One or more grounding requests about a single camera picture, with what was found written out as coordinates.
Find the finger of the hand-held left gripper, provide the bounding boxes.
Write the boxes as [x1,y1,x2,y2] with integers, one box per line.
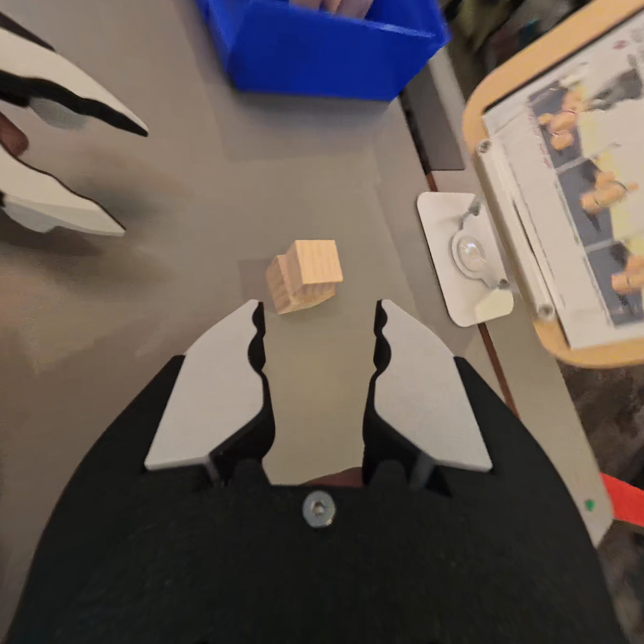
[0,146,127,238]
[0,25,150,139]

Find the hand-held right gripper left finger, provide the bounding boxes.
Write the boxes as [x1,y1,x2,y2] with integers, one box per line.
[145,299,275,476]

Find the blue plastic bin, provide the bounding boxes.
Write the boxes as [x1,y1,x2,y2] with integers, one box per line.
[197,0,450,102]

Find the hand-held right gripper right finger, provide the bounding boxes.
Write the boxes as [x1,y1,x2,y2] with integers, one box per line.
[363,299,494,476]

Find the person's left hand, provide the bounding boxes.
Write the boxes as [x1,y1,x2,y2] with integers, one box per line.
[0,111,30,158]

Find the wooden display board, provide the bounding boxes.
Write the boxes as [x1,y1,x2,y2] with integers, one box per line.
[462,0,644,370]

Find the orange striped traffic cone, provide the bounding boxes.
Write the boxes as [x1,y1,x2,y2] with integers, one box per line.
[601,473,644,530]

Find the large wooden cube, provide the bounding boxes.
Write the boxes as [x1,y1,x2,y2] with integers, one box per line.
[320,0,375,20]
[266,257,338,316]

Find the white instruction sheet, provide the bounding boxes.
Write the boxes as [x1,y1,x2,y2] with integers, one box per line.
[483,10,644,350]

